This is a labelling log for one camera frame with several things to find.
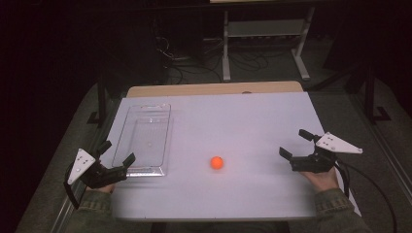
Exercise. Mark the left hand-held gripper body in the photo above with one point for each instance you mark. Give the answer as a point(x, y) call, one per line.
point(97, 176)

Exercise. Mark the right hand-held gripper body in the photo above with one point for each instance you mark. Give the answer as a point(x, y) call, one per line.
point(312, 163)

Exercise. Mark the clear plastic tray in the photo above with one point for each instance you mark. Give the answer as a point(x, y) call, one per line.
point(145, 139)

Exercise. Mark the orange ball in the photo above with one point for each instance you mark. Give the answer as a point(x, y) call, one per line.
point(216, 162)

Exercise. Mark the person's left hand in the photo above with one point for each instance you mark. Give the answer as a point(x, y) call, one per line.
point(101, 188)

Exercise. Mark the person's right hand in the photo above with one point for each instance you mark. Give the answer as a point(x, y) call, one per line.
point(322, 181)

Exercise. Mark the black metal stand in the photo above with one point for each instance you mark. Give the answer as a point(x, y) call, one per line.
point(102, 97)
point(370, 97)

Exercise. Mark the wooden table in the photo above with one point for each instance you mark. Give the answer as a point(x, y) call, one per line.
point(213, 89)

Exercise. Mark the white metal stand frame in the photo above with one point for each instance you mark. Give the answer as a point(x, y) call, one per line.
point(265, 28)

